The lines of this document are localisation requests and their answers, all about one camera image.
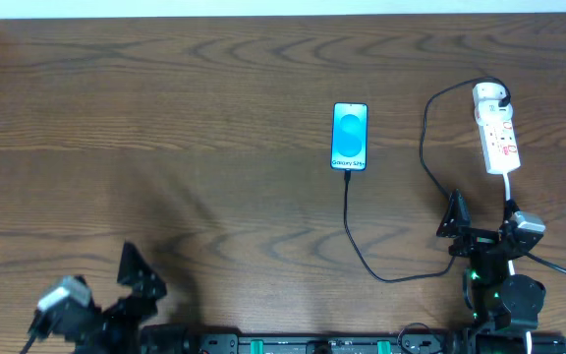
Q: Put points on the white power strip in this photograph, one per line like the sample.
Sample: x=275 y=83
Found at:
x=498 y=142

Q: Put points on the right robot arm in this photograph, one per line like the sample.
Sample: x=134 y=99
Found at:
x=505 y=303

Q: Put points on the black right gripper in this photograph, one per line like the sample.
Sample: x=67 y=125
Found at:
x=480 y=241

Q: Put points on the blue screen Galaxy smartphone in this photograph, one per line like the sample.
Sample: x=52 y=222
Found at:
x=349 y=143

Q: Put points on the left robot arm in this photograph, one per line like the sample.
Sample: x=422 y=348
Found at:
x=67 y=309

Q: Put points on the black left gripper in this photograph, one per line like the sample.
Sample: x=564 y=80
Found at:
x=129 y=299

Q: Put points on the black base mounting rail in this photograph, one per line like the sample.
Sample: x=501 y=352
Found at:
x=361 y=344

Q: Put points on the white charger adapter plug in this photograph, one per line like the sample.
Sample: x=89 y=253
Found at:
x=490 y=96

